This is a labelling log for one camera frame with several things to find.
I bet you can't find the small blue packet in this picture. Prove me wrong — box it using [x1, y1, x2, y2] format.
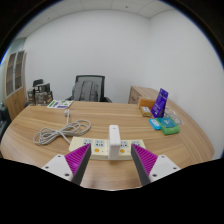
[148, 118, 162, 131]

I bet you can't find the clear printed plastic bag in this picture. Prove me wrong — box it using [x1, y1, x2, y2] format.
[163, 106, 184, 126]

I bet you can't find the teal printed card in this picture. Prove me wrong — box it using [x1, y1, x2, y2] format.
[156, 116, 178, 129]

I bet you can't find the wooden shelf cabinet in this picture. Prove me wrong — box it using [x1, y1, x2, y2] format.
[2, 49, 28, 121]

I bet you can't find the purple standing card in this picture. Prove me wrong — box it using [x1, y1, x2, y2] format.
[150, 87, 170, 119]

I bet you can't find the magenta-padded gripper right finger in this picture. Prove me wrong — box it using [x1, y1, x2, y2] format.
[130, 143, 181, 187]

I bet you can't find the stack of dark boxes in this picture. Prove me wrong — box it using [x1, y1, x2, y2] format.
[26, 82, 54, 107]

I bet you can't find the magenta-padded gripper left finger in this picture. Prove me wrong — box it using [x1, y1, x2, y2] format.
[41, 143, 92, 187]

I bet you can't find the white charger block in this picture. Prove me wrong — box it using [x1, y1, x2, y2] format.
[108, 124, 121, 160]

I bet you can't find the green and purple leaflet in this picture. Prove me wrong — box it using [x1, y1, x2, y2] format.
[46, 99, 75, 110]

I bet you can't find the cream power strip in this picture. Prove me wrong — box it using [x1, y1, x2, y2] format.
[68, 136, 147, 161]

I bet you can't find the black office chair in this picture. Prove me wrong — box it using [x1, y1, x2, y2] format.
[65, 74, 113, 103]

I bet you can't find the green cloth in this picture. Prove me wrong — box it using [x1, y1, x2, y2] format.
[156, 116, 181, 136]

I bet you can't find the small tan box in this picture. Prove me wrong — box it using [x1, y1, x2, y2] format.
[139, 105, 154, 118]

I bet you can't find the black sofa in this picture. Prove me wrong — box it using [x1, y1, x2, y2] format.
[0, 103, 10, 143]

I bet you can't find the small black chair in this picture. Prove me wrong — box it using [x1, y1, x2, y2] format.
[32, 78, 45, 88]

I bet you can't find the grey-white power strip cable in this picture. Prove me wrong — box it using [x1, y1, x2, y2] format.
[32, 109, 92, 147]

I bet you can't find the grey backpack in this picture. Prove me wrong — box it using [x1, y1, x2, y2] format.
[71, 80, 100, 102]

